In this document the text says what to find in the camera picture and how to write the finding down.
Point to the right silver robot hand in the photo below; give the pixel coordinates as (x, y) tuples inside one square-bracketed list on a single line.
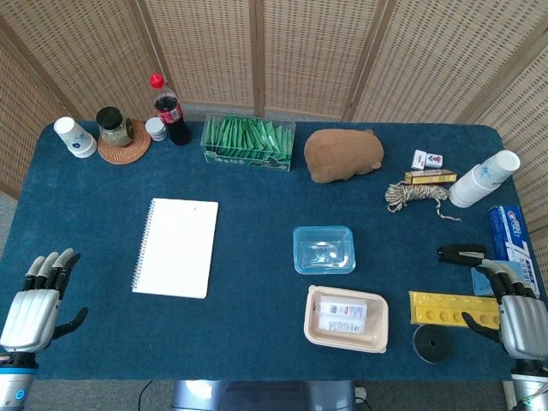
[(524, 325)]

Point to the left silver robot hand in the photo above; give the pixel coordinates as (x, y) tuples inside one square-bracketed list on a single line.
[(32, 312)]

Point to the white spiral notebook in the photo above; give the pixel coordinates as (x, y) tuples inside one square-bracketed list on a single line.
[(177, 248)]

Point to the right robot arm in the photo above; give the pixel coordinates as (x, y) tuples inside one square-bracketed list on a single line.
[(531, 385)]

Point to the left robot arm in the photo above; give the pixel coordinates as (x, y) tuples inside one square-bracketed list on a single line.
[(15, 385)]

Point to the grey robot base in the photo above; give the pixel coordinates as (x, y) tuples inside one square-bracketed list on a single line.
[(257, 396)]

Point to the light blue packet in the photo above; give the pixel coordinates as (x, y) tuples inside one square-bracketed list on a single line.
[(481, 282)]

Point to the yellow block with round holes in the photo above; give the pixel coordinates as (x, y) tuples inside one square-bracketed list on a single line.
[(436, 310)]

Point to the blue toothpaste box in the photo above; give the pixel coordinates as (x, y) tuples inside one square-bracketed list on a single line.
[(509, 233)]

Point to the black tape roll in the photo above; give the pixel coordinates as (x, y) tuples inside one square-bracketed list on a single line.
[(432, 344)]

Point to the paper cups with blue sketch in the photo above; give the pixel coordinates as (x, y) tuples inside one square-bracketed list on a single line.
[(484, 177)]

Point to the small yellow box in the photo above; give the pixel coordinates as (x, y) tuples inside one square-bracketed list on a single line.
[(430, 177)]

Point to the beige food tray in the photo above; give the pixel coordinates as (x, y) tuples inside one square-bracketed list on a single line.
[(347, 319)]

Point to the paper cups with blue flower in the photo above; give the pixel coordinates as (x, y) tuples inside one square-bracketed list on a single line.
[(77, 139)]

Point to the white labelled packet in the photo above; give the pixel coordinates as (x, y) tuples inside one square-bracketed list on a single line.
[(342, 317)]

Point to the round woven rattan coaster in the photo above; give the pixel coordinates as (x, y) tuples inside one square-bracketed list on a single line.
[(128, 155)]

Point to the white mahjong tile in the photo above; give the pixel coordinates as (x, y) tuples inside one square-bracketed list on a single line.
[(418, 159), (434, 160)]

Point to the glass jar with black lid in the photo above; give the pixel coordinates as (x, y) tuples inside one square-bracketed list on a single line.
[(113, 128)]

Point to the clear container with blue lid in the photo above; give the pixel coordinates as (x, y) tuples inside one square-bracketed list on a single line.
[(324, 250)]

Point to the small white plastic jar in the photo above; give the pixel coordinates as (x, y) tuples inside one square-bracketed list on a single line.
[(156, 129)]

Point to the blue table cloth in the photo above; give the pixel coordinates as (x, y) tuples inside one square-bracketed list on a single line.
[(257, 334)]

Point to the cola bottle with red cap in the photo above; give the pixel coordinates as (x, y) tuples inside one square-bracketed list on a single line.
[(171, 115)]

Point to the brown plush animal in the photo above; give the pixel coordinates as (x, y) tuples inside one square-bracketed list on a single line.
[(342, 156)]

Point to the clear box of green tea bags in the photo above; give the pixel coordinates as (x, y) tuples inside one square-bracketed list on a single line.
[(248, 143)]

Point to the bamboo folding screen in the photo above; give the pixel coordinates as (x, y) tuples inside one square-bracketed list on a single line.
[(308, 51)]

